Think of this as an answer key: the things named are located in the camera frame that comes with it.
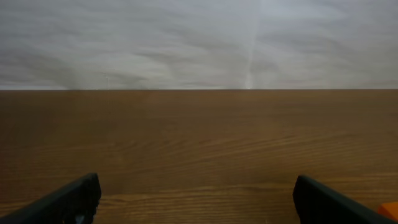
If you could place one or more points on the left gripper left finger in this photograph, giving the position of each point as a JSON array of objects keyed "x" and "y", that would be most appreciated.
[{"x": 59, "y": 205}]

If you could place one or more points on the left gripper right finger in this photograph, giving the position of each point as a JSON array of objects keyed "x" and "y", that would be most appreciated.
[{"x": 326, "y": 205}]

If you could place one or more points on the orange cube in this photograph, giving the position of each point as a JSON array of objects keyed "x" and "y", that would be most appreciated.
[{"x": 390, "y": 211}]

